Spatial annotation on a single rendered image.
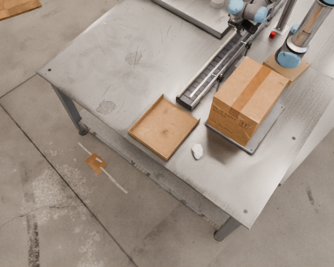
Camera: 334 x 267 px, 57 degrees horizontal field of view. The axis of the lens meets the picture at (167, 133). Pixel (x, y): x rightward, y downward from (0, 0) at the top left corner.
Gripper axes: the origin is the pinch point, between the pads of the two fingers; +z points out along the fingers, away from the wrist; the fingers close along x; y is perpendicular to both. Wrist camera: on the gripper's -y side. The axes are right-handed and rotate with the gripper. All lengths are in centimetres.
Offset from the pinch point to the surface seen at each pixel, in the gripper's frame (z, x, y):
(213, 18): 6.4, 0.1, 22.8
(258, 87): -38, 29, -31
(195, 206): 19, 111, -35
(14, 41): 53, 98, 204
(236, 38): 3.6, 4.8, 2.0
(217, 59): -6.7, 23.1, 1.8
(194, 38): 2.2, 17.7, 24.9
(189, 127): -25, 65, -11
